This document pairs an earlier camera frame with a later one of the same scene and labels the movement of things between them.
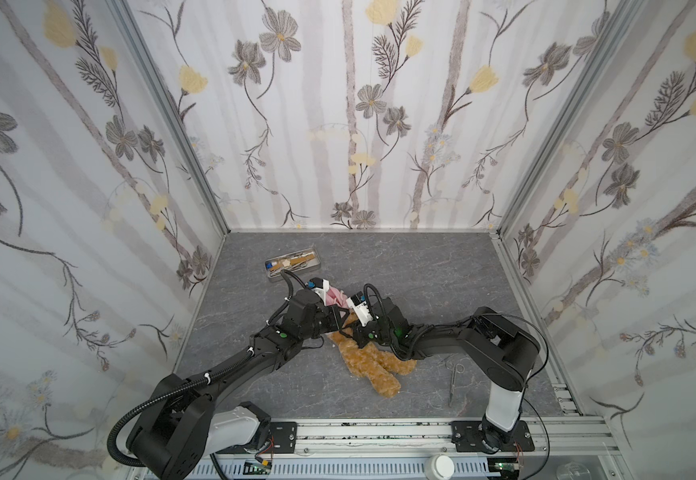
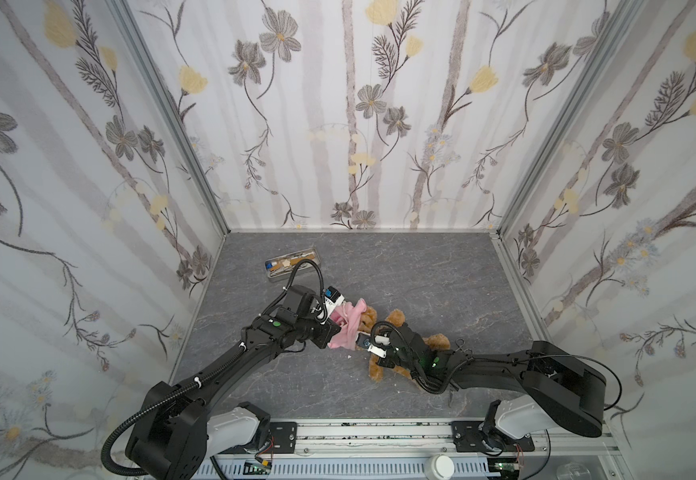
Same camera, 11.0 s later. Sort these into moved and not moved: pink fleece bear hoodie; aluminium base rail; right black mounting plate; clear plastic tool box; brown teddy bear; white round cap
Moved: brown teddy bear; pink fleece bear hoodie
Not moved: white round cap; clear plastic tool box; right black mounting plate; aluminium base rail
